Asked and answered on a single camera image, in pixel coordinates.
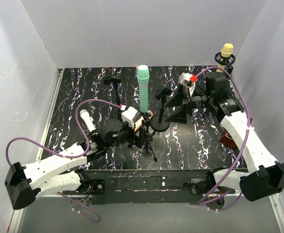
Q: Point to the white microphone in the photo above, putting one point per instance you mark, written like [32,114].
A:
[85,116]

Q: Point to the small black tripod stand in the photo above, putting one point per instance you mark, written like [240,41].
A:
[147,123]

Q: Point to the yellow microphone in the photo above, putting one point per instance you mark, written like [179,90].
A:
[227,48]

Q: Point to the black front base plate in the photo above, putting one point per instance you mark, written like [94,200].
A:
[143,186]

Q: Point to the brown box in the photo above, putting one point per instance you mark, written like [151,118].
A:
[235,128]

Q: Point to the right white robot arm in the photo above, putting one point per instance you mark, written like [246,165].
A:
[265,175]

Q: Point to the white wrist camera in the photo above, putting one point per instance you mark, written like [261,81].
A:
[130,115]
[187,81]

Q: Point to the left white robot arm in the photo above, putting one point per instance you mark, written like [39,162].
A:
[26,183]

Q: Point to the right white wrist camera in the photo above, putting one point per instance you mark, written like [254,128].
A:
[187,81]

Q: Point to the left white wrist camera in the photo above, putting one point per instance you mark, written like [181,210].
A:
[130,115]

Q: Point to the pink microphone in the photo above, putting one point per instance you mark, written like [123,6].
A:
[138,122]

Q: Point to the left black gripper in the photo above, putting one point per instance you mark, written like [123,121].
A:
[139,135]

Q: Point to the black tripod shock-mount stand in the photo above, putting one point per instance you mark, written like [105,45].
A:
[225,61]

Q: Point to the black rear mic stand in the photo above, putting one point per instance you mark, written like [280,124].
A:
[115,80]

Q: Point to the black round-base mic stand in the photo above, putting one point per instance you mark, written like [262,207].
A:
[158,121]

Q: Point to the green microphone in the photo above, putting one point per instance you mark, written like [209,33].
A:
[143,80]

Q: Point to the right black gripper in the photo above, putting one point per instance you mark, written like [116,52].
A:
[185,104]

